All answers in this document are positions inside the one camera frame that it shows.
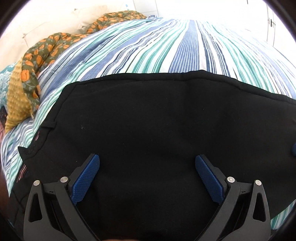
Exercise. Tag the black pants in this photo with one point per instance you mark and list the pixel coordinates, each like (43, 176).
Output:
(147, 130)

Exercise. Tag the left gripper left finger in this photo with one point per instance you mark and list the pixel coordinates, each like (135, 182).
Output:
(51, 212)

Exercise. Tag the orange floral green blanket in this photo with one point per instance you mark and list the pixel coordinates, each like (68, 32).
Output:
(46, 51)

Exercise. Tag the striped blue green bedsheet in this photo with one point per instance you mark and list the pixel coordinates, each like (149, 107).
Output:
(150, 46)

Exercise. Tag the teal white patterned pillow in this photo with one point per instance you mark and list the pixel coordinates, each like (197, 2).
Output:
(4, 83)

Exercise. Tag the cream upholstered headboard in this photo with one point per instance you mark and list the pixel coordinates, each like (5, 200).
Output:
(39, 19)

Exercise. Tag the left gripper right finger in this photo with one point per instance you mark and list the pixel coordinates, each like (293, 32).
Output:
(243, 212)

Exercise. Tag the white wardrobe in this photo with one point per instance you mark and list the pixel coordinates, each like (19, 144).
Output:
(272, 28)

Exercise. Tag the mustard dotted pillow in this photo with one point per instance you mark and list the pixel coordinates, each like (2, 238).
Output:
(18, 106)

